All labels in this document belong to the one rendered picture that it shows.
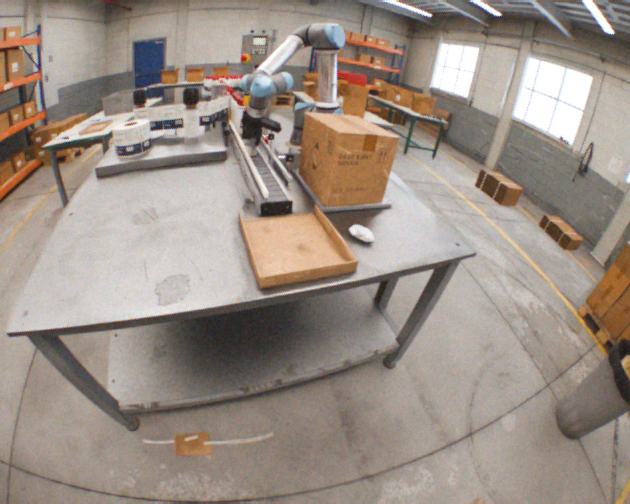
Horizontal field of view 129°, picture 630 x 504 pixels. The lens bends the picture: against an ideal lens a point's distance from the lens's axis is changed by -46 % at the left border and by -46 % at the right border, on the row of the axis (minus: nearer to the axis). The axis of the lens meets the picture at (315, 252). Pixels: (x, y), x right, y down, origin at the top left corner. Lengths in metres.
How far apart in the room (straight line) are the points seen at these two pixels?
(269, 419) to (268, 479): 0.29
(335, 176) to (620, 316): 2.94
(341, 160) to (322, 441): 1.17
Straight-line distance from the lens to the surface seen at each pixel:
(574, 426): 2.13
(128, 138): 1.48
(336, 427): 1.40
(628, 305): 3.20
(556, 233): 4.68
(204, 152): 1.39
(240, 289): 0.67
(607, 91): 5.92
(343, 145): 0.90
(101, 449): 1.55
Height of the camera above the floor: 1.32
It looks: 38 degrees down
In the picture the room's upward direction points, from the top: 9 degrees clockwise
